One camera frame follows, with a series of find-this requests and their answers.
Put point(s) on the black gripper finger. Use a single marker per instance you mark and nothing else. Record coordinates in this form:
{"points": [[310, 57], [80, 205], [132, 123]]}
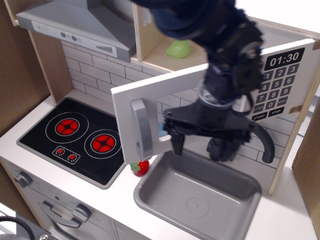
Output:
{"points": [[229, 148], [177, 142]]}

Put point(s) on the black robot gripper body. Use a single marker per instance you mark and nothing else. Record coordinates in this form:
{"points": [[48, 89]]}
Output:
{"points": [[210, 113]]}

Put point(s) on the white toy microwave door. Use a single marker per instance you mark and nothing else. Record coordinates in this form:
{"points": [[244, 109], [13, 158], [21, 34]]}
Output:
{"points": [[287, 69]]}

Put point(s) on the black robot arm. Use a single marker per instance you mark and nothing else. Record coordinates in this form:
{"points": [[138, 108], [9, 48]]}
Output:
{"points": [[233, 46]]}

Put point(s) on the dark grey toy faucet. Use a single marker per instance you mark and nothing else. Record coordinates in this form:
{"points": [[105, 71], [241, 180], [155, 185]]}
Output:
{"points": [[214, 145]]}

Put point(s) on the blue toy bowl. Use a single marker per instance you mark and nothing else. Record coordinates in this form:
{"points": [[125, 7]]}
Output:
{"points": [[164, 129]]}

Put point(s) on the red toy strawberry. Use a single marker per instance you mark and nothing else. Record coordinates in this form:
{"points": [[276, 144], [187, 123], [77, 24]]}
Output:
{"points": [[140, 168]]}

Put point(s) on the grey toy sink basin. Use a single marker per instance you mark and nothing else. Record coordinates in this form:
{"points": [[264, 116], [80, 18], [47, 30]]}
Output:
{"points": [[205, 198]]}

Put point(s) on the green toy pear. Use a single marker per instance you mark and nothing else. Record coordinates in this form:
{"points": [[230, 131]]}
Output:
{"points": [[179, 49]]}

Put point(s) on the brown cardboard box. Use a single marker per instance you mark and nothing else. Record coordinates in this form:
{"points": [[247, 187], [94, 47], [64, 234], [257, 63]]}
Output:
{"points": [[306, 168]]}

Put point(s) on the black toy stovetop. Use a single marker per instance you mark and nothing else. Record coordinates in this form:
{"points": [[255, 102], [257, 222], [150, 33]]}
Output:
{"points": [[80, 139]]}

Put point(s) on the grey toy oven door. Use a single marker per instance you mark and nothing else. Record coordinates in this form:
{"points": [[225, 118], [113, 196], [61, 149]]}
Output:
{"points": [[76, 224]]}

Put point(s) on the grey range hood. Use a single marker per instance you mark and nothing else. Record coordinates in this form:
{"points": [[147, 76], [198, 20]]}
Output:
{"points": [[86, 23]]}

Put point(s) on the grey oven knob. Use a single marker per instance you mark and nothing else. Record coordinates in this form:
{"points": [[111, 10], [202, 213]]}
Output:
{"points": [[23, 179]]}

